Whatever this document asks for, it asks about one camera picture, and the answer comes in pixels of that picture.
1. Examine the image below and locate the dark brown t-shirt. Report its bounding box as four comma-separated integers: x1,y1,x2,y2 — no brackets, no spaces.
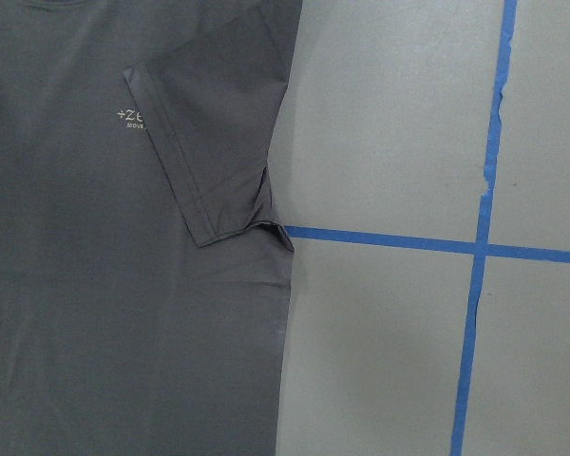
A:
0,1,302,455

